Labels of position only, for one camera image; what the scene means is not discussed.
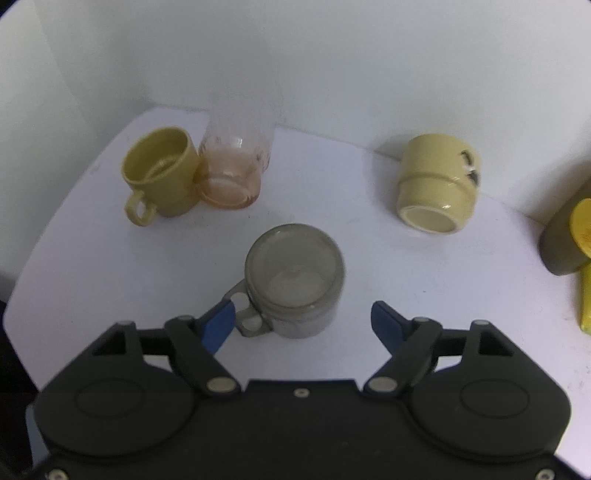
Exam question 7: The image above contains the clear pink glass tumbler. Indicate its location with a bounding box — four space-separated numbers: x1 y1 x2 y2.
194 88 278 210

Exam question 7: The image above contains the dark olive cup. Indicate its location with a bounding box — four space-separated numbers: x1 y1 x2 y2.
539 178 591 276

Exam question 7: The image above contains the yellow plastic object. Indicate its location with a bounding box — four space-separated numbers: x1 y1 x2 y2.
570 198 591 335

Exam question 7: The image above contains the olive yellow mug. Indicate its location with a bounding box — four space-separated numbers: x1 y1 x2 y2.
121 127 201 227

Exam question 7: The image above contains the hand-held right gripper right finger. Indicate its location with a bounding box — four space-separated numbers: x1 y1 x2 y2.
363 301 514 396

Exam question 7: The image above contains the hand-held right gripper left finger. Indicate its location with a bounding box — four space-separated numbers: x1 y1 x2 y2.
91 300 243 398

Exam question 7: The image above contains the grey glass cup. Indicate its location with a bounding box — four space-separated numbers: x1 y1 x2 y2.
222 224 345 339

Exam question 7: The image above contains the cream yellow printed mug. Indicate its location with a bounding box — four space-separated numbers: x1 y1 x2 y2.
396 133 483 234

